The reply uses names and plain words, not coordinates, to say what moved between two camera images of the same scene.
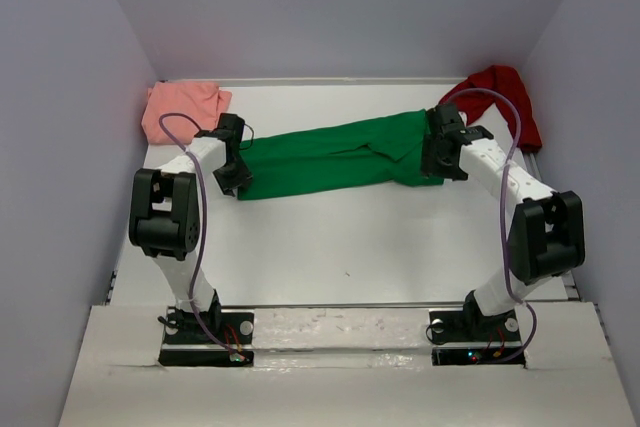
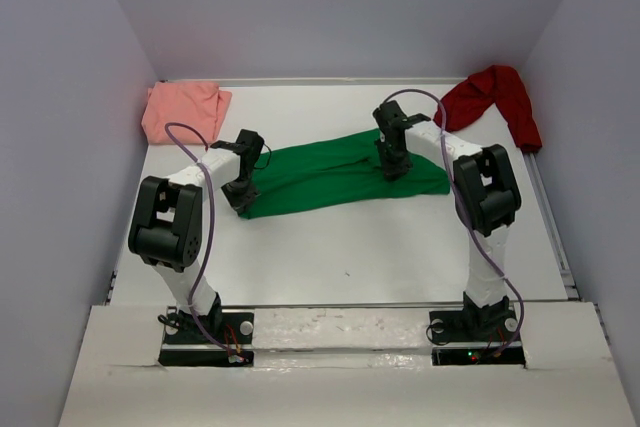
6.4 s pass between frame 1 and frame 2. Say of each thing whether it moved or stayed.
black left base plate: stayed
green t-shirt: moved
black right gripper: moved
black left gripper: moved
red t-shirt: stayed
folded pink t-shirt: stayed
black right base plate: stayed
